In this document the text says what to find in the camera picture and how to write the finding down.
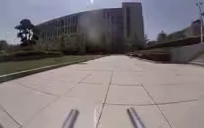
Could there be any pale concrete slab pavement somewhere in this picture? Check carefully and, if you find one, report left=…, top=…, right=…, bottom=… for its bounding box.
left=0, top=54, right=204, bottom=128

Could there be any large grey building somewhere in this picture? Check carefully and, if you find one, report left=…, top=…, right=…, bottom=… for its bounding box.
left=33, top=1, right=146, bottom=54

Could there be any row of trees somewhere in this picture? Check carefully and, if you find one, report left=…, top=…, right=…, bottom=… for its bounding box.
left=33, top=33, right=148, bottom=54

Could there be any robot's own part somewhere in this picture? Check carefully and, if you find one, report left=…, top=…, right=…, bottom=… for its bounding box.
left=61, top=108, right=80, bottom=128
left=126, top=107, right=147, bottom=128

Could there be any concrete kerb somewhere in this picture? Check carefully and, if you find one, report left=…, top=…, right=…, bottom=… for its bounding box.
left=0, top=55, right=106, bottom=86

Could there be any dark hedge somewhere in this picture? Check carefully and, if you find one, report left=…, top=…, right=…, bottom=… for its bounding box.
left=0, top=49, right=66, bottom=65

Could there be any grass lawn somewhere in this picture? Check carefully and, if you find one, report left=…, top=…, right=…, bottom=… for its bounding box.
left=0, top=54, right=104, bottom=79

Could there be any dark tree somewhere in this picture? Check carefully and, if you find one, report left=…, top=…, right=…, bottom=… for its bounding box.
left=14, top=18, right=40, bottom=48

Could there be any distant low building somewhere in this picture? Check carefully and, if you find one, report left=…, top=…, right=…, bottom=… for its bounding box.
left=156, top=18, right=204, bottom=43

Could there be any lamp pole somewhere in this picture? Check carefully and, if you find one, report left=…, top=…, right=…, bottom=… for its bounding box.
left=195, top=1, right=204, bottom=44

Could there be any concrete retaining wall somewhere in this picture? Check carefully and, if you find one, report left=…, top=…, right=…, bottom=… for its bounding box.
left=128, top=34, right=204, bottom=64

